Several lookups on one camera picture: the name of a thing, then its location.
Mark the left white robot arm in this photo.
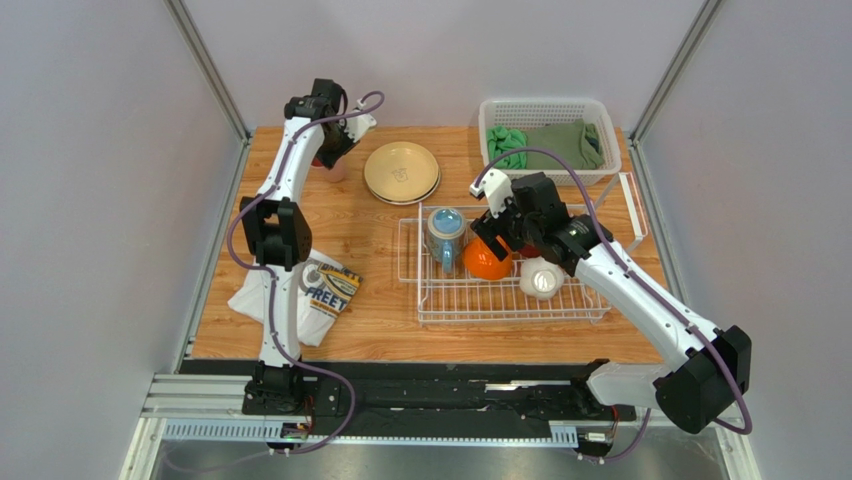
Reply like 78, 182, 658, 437
240, 79, 356, 415

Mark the left aluminium frame post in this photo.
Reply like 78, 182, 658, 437
164, 0, 252, 144

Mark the white plastic laundry basket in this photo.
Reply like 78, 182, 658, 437
478, 97, 622, 186

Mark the dark red ceramic bowl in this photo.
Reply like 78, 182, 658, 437
518, 244, 541, 258

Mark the cream yellow plate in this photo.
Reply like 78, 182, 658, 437
363, 141, 441, 204

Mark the bright green towel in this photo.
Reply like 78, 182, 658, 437
486, 125, 527, 170

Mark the olive green shirt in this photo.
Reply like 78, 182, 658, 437
525, 119, 604, 170

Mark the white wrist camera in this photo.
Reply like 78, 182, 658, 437
344, 99, 377, 144
469, 169, 514, 218

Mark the white ceramic jar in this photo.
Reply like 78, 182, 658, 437
518, 257, 565, 301

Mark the white printed t-shirt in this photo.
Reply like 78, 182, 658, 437
227, 249, 363, 347

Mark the aluminium frame post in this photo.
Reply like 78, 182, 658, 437
630, 0, 726, 143
164, 0, 252, 144

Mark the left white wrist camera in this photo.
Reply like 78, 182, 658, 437
344, 99, 377, 144

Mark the purple cable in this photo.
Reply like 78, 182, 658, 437
225, 90, 386, 457
473, 146, 754, 463

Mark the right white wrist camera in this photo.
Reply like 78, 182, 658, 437
469, 169, 514, 218

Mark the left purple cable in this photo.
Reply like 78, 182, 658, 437
225, 90, 386, 457

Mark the orange ceramic bowl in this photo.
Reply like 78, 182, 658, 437
462, 237, 513, 281

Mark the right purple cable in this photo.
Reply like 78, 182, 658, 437
473, 146, 754, 463

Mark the right aluminium frame post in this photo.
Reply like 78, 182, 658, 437
630, 0, 726, 143

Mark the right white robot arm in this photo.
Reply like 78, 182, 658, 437
469, 170, 752, 434

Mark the white wire dish rack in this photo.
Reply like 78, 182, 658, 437
394, 172, 649, 326

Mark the pink plastic cup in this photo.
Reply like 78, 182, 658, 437
325, 158, 347, 183

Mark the white plate teal red rim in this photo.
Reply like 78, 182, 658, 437
365, 167, 441, 206

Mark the blue butterfly ceramic mug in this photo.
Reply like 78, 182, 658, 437
426, 207, 467, 275

